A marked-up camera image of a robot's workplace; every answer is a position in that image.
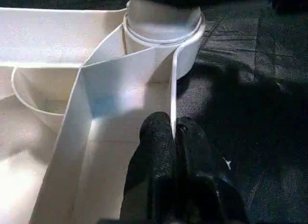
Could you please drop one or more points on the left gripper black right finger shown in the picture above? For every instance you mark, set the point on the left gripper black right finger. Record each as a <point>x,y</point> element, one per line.
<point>202,185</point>

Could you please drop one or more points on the white plastic table leg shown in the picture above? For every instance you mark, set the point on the white plastic table leg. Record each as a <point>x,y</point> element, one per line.
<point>163,21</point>

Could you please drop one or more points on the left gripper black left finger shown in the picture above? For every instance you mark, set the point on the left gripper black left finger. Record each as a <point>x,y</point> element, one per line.
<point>151,166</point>

